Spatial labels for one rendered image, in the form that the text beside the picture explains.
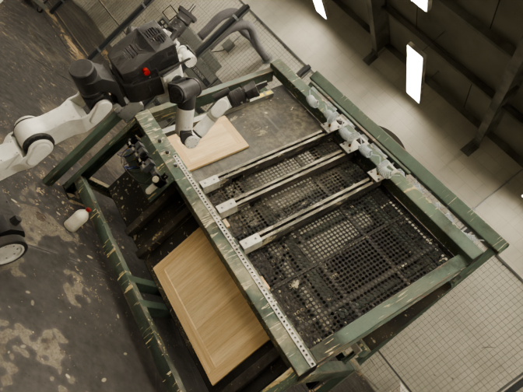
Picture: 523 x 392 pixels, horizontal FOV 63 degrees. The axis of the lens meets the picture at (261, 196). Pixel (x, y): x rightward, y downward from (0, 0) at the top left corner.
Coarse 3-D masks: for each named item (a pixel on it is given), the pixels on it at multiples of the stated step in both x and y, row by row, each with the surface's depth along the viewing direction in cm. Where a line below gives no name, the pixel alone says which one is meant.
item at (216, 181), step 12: (324, 132) 310; (288, 144) 301; (300, 144) 302; (312, 144) 308; (264, 156) 293; (276, 156) 294; (288, 156) 302; (240, 168) 288; (252, 168) 289; (204, 180) 278; (216, 180) 278; (228, 180) 284; (204, 192) 278
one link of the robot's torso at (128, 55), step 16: (144, 32) 203; (160, 32) 203; (112, 48) 203; (128, 48) 201; (144, 48) 199; (160, 48) 198; (176, 48) 203; (112, 64) 204; (128, 64) 198; (144, 64) 198; (160, 64) 204; (176, 64) 205; (128, 80) 202; (144, 80) 204; (160, 80) 208; (128, 96) 210; (144, 96) 213; (160, 96) 221
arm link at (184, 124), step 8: (184, 112) 214; (192, 112) 216; (176, 120) 219; (184, 120) 216; (192, 120) 220; (176, 128) 221; (184, 128) 220; (184, 136) 221; (192, 136) 223; (184, 144) 224; (192, 144) 226
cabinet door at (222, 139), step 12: (228, 120) 323; (216, 132) 314; (228, 132) 315; (180, 144) 306; (204, 144) 306; (216, 144) 307; (228, 144) 307; (240, 144) 307; (180, 156) 298; (192, 156) 299; (204, 156) 299; (216, 156) 299; (192, 168) 292
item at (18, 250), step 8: (0, 240) 204; (8, 240) 206; (16, 240) 208; (24, 240) 214; (0, 248) 205; (8, 248) 210; (16, 248) 214; (24, 248) 216; (0, 256) 211; (8, 256) 215; (16, 256) 218; (0, 264) 214
